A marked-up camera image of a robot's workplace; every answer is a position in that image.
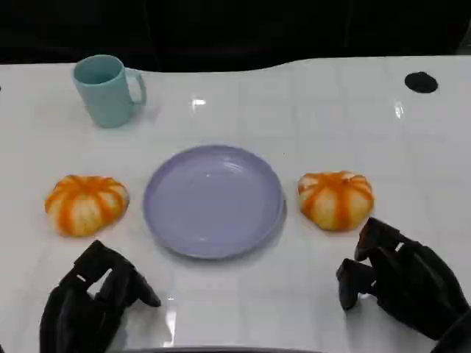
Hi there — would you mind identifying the pale green mug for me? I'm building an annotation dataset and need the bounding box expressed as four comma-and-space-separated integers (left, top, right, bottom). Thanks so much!
71, 54, 148, 129

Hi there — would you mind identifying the black backdrop cloth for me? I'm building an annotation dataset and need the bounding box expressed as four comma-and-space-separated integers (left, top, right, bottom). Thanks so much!
0, 0, 471, 73

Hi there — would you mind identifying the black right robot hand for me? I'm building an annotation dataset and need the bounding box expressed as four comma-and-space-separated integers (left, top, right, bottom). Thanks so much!
335, 216, 471, 341

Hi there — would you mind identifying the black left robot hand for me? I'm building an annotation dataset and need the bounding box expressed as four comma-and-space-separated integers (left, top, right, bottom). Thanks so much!
38, 239, 162, 353

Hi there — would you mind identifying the black round table grommet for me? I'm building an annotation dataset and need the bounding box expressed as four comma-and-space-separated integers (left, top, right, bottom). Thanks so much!
404, 71, 439, 94

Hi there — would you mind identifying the lilac plate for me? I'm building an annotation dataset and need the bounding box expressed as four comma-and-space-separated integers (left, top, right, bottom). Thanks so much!
142, 144, 287, 261

